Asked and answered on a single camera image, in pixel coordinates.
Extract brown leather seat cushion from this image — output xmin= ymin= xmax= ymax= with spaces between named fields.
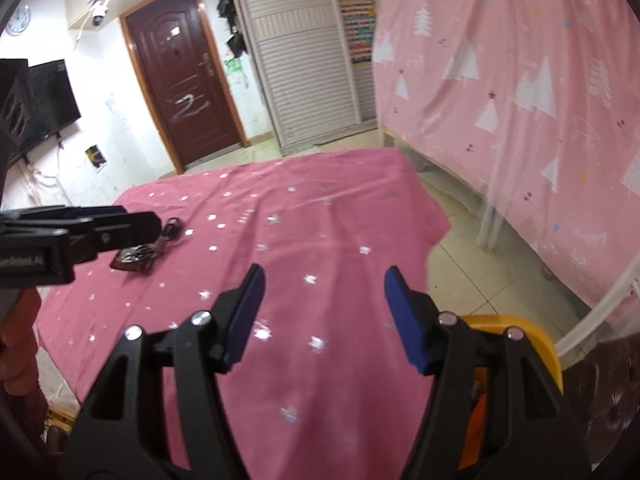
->
xmin=560 ymin=335 xmax=640 ymax=472

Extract brown door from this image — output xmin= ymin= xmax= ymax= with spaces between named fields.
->
xmin=120 ymin=0 xmax=249 ymax=174

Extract colourful wall poster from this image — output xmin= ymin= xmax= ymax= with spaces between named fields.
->
xmin=337 ymin=0 xmax=376 ymax=66

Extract person's left forearm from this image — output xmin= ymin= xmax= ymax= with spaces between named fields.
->
xmin=0 ymin=287 xmax=46 ymax=412

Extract white wall cables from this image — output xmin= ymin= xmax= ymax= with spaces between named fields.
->
xmin=22 ymin=159 xmax=67 ymax=202

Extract white louvred wardrobe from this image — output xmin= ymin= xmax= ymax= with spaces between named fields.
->
xmin=227 ymin=0 xmax=364 ymax=156

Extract white metal chair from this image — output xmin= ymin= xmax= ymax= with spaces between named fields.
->
xmin=555 ymin=265 xmax=640 ymax=357

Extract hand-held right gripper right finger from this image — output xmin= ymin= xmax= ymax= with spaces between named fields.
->
xmin=383 ymin=266 xmax=596 ymax=480

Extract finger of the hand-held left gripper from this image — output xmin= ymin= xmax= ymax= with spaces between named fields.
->
xmin=67 ymin=211 xmax=162 ymax=267
xmin=50 ymin=204 xmax=124 ymax=222

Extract black wall television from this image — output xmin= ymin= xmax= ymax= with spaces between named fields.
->
xmin=10 ymin=59 xmax=83 ymax=164

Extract pink tree-print curtain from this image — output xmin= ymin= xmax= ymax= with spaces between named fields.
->
xmin=372 ymin=0 xmax=640 ymax=312

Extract pink star-print tablecloth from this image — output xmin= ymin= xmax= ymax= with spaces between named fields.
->
xmin=37 ymin=147 xmax=454 ymax=480

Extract yellow plastic basin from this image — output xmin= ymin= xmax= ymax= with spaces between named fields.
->
xmin=460 ymin=314 xmax=565 ymax=466

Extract black key fob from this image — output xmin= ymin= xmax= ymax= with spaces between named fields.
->
xmin=161 ymin=217 xmax=184 ymax=244

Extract white wall clock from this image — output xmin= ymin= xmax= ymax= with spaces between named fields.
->
xmin=6 ymin=4 xmax=32 ymax=36

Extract dark red wrapper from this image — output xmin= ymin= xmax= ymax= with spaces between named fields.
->
xmin=111 ymin=243 xmax=159 ymax=274

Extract black hanging clothes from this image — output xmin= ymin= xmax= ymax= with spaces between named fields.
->
xmin=216 ymin=0 xmax=247 ymax=59

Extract white security camera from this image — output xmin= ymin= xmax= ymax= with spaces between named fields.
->
xmin=89 ymin=0 xmax=112 ymax=29

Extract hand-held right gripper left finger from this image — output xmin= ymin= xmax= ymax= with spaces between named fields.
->
xmin=62 ymin=262 xmax=267 ymax=480

